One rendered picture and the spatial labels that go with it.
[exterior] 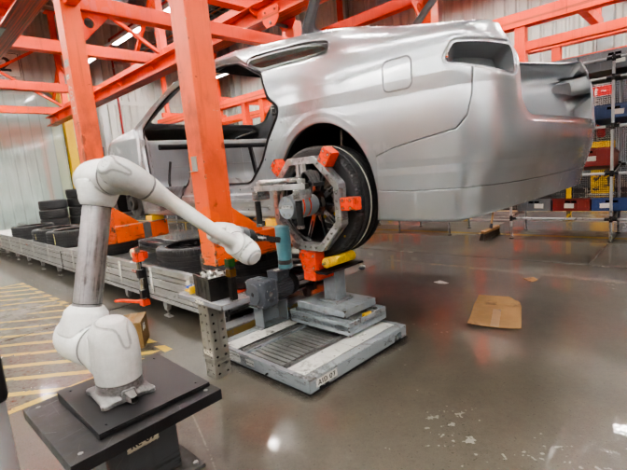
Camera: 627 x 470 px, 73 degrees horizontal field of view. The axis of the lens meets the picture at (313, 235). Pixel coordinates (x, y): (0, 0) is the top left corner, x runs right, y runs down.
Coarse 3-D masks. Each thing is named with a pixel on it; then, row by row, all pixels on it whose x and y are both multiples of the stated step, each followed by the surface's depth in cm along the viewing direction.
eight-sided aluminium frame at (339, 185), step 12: (312, 156) 234; (288, 168) 250; (324, 168) 229; (336, 180) 226; (276, 192) 260; (336, 192) 228; (276, 204) 262; (336, 204) 228; (276, 216) 264; (336, 216) 229; (336, 228) 231; (300, 240) 259; (324, 240) 239
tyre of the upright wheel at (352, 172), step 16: (336, 160) 233; (352, 160) 236; (352, 176) 229; (368, 176) 238; (352, 192) 229; (368, 192) 234; (368, 208) 235; (352, 224) 233; (368, 224) 240; (304, 240) 262; (336, 240) 244; (352, 240) 238; (368, 240) 254
